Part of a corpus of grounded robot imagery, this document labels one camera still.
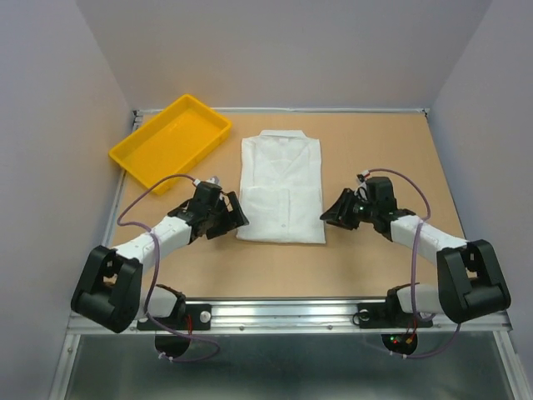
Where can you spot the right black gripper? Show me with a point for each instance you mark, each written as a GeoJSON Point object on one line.
{"type": "Point", "coordinates": [339, 216]}

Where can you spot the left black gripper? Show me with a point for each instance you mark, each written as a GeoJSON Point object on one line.
{"type": "Point", "coordinates": [231, 221]}

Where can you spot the white long sleeve shirt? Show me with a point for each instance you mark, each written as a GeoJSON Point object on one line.
{"type": "Point", "coordinates": [280, 188]}

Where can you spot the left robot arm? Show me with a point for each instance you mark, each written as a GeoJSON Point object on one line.
{"type": "Point", "coordinates": [109, 290]}

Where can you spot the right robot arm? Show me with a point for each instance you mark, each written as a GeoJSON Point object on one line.
{"type": "Point", "coordinates": [470, 283]}

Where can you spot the yellow plastic tray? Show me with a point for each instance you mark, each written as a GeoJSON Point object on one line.
{"type": "Point", "coordinates": [173, 142]}

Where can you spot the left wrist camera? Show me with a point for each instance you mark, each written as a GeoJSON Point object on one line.
{"type": "Point", "coordinates": [207, 192]}

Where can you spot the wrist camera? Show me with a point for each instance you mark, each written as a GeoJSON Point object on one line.
{"type": "Point", "coordinates": [380, 193]}
{"type": "Point", "coordinates": [207, 192]}

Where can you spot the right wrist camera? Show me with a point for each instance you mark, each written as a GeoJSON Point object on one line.
{"type": "Point", "coordinates": [380, 193]}

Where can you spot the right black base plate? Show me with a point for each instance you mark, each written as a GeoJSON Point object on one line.
{"type": "Point", "coordinates": [393, 316]}

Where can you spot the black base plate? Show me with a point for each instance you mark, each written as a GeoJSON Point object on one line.
{"type": "Point", "coordinates": [172, 318]}
{"type": "Point", "coordinates": [393, 316]}

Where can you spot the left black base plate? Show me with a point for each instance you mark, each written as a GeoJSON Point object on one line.
{"type": "Point", "coordinates": [172, 318]}

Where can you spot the aluminium front rail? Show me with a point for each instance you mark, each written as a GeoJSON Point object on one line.
{"type": "Point", "coordinates": [298, 316]}

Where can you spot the aluminium rail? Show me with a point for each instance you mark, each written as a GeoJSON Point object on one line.
{"type": "Point", "coordinates": [108, 233]}
{"type": "Point", "coordinates": [421, 110]}
{"type": "Point", "coordinates": [298, 316]}

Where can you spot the aluminium back rail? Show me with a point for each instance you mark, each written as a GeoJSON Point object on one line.
{"type": "Point", "coordinates": [421, 110]}

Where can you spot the aluminium left side rail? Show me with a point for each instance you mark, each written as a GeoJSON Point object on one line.
{"type": "Point", "coordinates": [108, 233]}

